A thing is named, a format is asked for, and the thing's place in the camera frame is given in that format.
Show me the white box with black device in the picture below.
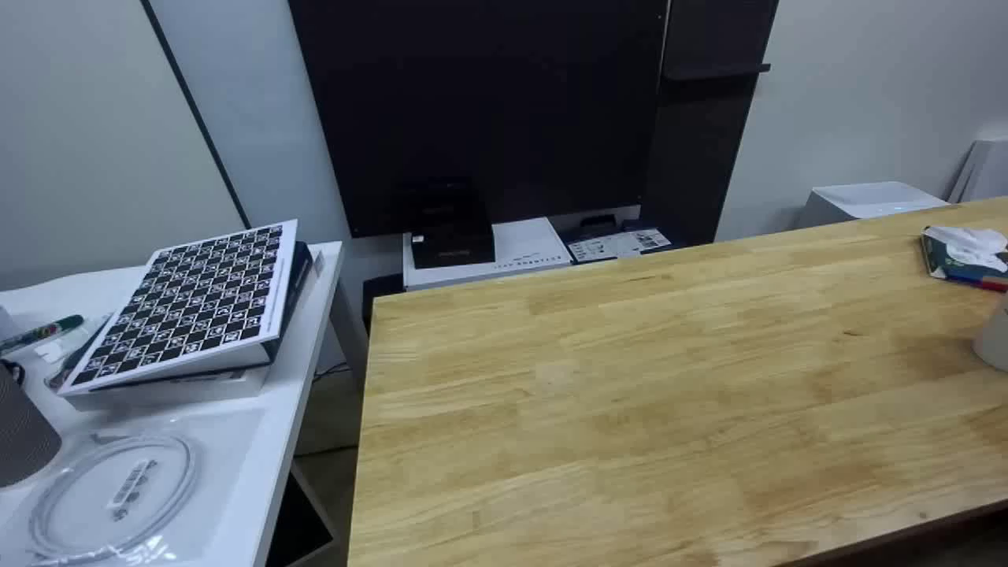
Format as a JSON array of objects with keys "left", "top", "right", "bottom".
[{"left": 400, "top": 214, "right": 575, "bottom": 293}]

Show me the black box device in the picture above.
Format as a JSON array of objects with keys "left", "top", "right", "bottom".
[{"left": 407, "top": 182, "right": 497, "bottom": 270}]

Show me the gray keypad device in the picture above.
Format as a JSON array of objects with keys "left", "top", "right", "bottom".
[{"left": 564, "top": 225, "right": 673, "bottom": 264}]

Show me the large black panel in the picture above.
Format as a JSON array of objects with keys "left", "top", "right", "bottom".
[{"left": 286, "top": 0, "right": 673, "bottom": 239}]

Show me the black shelf column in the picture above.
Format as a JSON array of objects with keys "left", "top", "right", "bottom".
[{"left": 639, "top": 0, "right": 780, "bottom": 245}]

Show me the white side table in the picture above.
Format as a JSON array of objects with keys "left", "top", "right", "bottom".
[{"left": 0, "top": 239, "right": 348, "bottom": 567}]

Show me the black white checkered calibration board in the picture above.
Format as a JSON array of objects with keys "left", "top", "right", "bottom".
[{"left": 55, "top": 217, "right": 301, "bottom": 398}]

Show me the green marker pen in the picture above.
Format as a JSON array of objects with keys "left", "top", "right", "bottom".
[{"left": 0, "top": 312, "right": 88, "bottom": 356}]

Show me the dark blue snack packet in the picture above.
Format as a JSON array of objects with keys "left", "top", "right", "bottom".
[{"left": 920, "top": 219, "right": 1008, "bottom": 296}]

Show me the white draped cover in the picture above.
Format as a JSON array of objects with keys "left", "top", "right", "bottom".
[{"left": 945, "top": 128, "right": 1008, "bottom": 203}]

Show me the dark gray rounded object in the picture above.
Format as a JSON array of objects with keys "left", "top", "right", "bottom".
[{"left": 0, "top": 359, "right": 61, "bottom": 491}]

